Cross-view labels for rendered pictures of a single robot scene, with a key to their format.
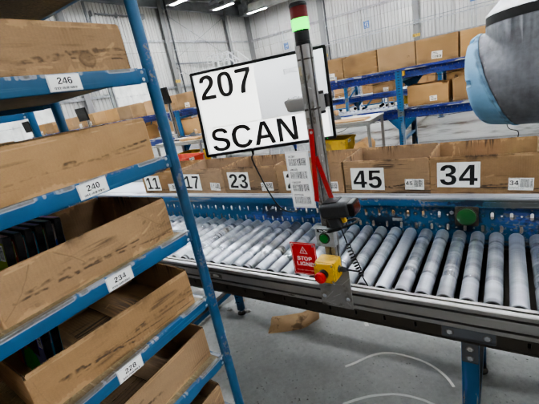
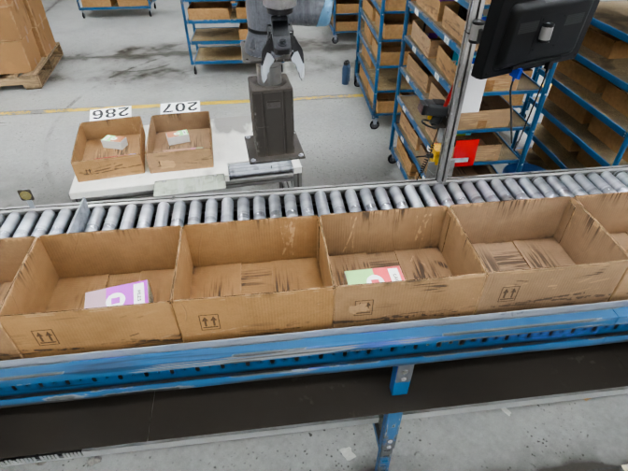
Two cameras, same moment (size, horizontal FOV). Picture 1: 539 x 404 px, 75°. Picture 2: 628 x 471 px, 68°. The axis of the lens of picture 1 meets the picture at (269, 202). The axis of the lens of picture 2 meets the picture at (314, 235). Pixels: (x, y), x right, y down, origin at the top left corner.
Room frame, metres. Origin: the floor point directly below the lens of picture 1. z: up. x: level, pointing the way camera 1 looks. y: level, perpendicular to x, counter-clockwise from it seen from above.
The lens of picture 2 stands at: (2.01, -1.76, 1.88)
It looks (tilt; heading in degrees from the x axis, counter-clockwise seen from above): 40 degrees down; 138
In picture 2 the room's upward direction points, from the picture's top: straight up
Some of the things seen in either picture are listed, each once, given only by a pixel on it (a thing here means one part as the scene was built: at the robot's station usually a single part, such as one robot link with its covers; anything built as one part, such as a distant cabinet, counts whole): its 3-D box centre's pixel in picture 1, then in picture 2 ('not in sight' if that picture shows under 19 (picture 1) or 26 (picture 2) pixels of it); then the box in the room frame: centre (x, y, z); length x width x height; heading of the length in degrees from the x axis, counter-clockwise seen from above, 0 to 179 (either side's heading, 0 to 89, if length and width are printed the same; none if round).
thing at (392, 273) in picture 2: not in sight; (376, 291); (1.47, -1.03, 0.92); 0.16 x 0.11 x 0.07; 56
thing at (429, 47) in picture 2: not in sight; (444, 37); (0.40, 0.77, 0.99); 0.40 x 0.30 x 0.10; 142
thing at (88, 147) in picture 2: not in sight; (111, 147); (-0.04, -1.16, 0.80); 0.38 x 0.28 x 0.10; 153
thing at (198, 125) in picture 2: not in sight; (181, 140); (0.12, -0.89, 0.80); 0.38 x 0.28 x 0.10; 149
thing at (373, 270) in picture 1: (381, 256); (441, 222); (1.28, -0.41, 0.72); 0.52 x 0.05 x 0.05; 145
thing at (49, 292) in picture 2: not in sight; (107, 289); (1.00, -1.58, 0.96); 0.39 x 0.29 x 0.17; 55
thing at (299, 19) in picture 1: (299, 18); not in sight; (1.11, -0.18, 1.62); 0.05 x 0.05 x 0.06
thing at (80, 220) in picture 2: not in sight; (71, 243); (0.47, -1.55, 0.76); 0.46 x 0.01 x 0.09; 145
